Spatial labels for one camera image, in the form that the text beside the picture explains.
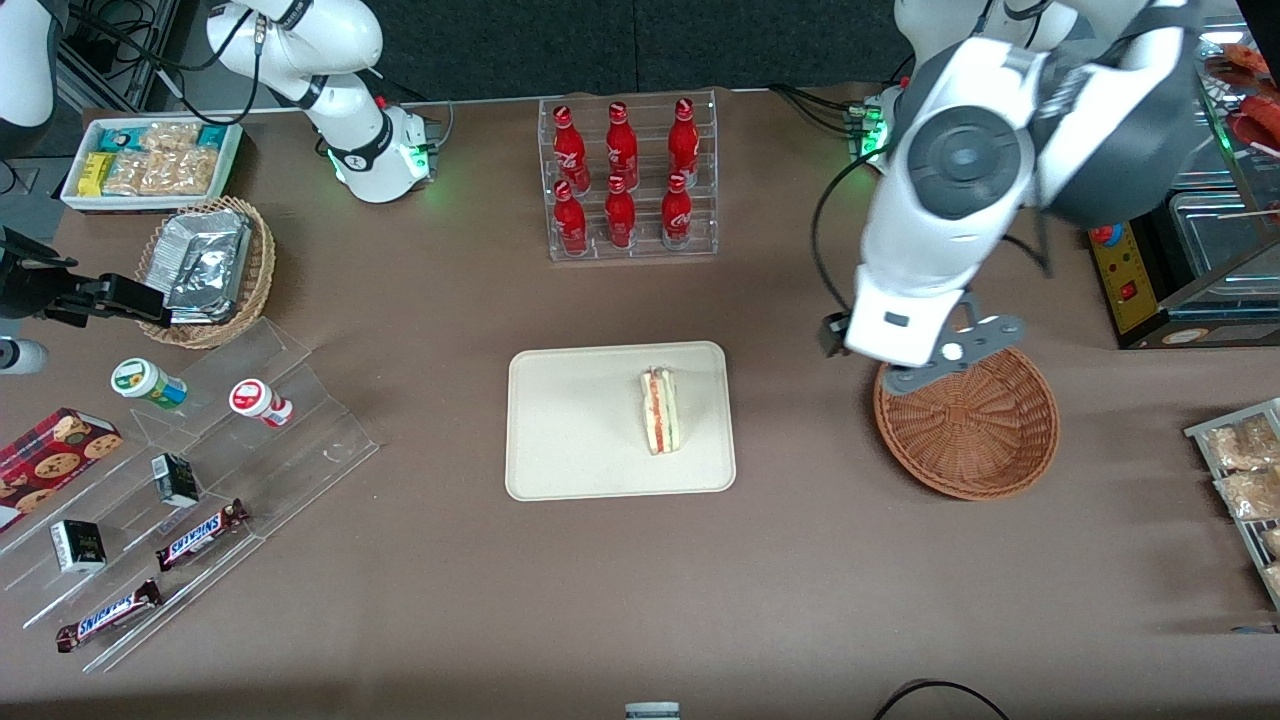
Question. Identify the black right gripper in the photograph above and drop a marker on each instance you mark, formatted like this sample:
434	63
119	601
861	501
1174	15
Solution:
40	291

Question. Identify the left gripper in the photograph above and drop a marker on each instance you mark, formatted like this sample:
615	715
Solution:
832	333

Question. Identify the triangular sandwich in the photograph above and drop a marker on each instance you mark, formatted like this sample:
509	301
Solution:
660	415

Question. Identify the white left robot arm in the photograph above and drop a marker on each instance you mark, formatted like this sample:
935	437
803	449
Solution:
960	160

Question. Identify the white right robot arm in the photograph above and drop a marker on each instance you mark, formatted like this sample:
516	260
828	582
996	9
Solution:
340	40

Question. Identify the brown wicker basket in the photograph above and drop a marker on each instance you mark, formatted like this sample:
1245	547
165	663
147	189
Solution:
970	440

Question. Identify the light wicker basket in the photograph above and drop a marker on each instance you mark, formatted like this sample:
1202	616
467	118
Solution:
258	270

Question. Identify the tray of packaged pastries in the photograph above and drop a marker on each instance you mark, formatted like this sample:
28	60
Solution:
1200	432

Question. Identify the cream plastic tray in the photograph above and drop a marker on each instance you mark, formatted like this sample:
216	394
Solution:
580	420

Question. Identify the silver foil packet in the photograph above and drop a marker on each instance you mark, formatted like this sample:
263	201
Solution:
200	317
205	260

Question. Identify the green lid yogurt cup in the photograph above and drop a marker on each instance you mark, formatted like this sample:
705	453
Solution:
145	382

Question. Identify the white snack bin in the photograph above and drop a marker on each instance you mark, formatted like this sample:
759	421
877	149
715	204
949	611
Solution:
150	202

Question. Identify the clear nut bag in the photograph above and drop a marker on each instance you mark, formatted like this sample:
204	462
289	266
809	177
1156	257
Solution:
170	137
125	175
185	172

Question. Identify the white grey cylinder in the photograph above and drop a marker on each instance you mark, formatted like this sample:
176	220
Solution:
20	357

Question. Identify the yellow snack packet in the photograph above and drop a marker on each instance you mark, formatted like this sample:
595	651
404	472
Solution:
95	173

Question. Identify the red lid yogurt cup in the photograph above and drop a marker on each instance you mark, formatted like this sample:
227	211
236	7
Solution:
255	400

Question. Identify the teal snack packet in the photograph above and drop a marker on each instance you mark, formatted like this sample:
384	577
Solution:
212	136
118	139

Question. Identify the small black carton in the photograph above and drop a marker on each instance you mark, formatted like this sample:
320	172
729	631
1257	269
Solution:
176	480
78	546

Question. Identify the red tartan cookie box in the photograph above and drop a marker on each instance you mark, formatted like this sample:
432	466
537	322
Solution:
50	465

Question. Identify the clear acrylic stepped stand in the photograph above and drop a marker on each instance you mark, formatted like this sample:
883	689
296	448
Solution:
300	450

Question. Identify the black machine yellow panel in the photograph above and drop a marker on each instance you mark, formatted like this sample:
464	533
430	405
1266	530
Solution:
1130	285

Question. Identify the snickers bar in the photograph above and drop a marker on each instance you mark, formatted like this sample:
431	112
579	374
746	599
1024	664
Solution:
200	535
108	615

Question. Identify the red cola bottle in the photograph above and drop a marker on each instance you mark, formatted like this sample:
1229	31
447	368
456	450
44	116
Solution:
620	217
570	222
621	145
568	148
677	214
683	140

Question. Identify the clear acrylic bottle rack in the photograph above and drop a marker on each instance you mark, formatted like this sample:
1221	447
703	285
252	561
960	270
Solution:
645	245

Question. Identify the clear cracker bag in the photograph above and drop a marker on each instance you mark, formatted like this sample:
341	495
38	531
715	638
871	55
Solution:
1240	445
1273	580
1272	542
1250	495

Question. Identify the red orange packet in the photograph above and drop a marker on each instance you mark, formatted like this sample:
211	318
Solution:
1255	120

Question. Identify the small grey object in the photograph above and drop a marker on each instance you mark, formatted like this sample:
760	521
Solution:
652	712

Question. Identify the thin blue object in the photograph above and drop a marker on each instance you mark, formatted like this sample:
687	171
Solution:
1255	629

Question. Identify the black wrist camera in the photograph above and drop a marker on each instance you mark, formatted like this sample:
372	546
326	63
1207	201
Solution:
835	335

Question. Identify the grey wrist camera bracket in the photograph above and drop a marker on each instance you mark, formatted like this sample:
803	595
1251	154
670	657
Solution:
990	335

